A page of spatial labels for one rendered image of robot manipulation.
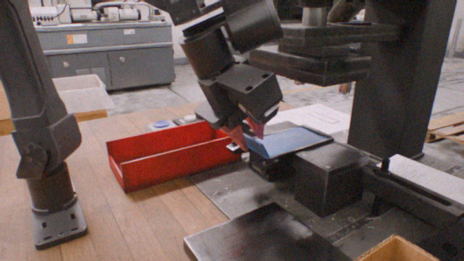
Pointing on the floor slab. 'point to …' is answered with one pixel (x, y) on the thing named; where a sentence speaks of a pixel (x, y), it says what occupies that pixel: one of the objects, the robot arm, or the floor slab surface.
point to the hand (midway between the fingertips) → (250, 141)
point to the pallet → (447, 130)
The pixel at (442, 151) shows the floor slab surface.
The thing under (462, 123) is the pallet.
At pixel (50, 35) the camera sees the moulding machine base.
